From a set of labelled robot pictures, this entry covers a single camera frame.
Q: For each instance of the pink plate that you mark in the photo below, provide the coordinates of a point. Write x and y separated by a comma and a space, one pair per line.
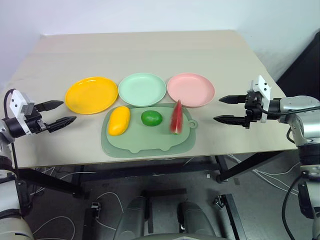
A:
191, 88

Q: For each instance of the yellow mango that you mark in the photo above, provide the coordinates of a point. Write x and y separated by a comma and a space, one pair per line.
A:
119, 121

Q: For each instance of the yellow plate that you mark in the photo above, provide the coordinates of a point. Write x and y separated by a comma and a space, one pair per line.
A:
91, 95

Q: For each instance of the grey robot torso edge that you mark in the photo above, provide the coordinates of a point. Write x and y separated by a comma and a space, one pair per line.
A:
180, 237

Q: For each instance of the dark grey rounded shape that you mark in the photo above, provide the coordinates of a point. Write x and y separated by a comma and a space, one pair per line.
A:
133, 217
195, 220

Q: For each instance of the black panel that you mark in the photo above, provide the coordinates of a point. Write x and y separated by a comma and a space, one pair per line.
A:
307, 70

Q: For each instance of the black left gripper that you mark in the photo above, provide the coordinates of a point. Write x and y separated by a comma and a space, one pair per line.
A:
35, 122

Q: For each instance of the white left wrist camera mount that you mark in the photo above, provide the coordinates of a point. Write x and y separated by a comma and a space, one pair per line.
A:
17, 101

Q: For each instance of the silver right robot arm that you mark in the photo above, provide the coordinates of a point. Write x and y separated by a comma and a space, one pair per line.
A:
300, 105

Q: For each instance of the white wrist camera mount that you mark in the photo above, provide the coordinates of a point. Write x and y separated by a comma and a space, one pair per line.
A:
262, 87
17, 101

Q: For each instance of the red watermelon slice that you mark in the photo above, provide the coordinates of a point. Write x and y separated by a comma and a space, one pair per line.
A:
176, 117

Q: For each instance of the light green plate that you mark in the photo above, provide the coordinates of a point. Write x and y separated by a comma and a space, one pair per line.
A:
142, 88

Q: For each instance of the green lime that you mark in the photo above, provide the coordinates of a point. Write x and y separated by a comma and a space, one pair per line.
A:
151, 118

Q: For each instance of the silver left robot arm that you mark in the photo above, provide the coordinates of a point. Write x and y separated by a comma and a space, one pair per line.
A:
6, 192

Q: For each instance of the black metal table frame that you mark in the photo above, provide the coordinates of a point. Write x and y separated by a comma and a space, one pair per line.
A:
150, 167

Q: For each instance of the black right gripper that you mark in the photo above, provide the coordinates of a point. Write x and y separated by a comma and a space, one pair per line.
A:
253, 106

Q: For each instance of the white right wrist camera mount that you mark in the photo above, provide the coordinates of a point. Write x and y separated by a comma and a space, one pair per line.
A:
262, 87

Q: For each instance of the green pig-shaped cutting board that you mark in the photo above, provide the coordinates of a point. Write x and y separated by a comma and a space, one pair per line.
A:
150, 138

